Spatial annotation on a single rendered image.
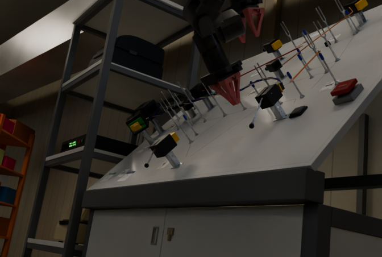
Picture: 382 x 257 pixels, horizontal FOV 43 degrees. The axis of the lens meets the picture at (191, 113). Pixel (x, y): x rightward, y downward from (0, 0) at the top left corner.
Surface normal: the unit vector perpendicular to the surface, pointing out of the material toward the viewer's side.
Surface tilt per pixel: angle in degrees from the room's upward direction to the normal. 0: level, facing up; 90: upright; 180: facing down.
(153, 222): 90
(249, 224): 90
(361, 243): 90
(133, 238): 90
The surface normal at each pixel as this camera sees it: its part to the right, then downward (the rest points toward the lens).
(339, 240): 0.55, -0.17
